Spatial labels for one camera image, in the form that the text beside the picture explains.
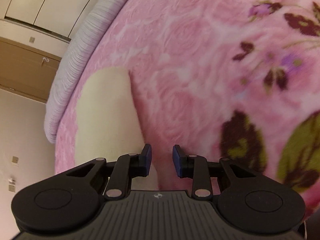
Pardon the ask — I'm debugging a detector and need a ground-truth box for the cream white knit sweater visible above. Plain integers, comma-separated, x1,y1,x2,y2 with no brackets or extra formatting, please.
74,67,145,165

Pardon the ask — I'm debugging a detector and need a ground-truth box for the pink rose pattern blanket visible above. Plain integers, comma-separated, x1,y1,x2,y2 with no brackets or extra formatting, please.
55,0,319,216

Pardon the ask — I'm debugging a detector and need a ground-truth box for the brown wooden door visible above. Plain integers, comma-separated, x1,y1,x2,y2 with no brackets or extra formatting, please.
1,38,61,103

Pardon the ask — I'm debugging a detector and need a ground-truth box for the lilac striped duvet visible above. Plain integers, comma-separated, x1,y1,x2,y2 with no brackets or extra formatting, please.
44,0,128,144

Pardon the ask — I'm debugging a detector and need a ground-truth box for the white wardrobe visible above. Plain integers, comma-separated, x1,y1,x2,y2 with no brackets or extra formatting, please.
1,0,98,41

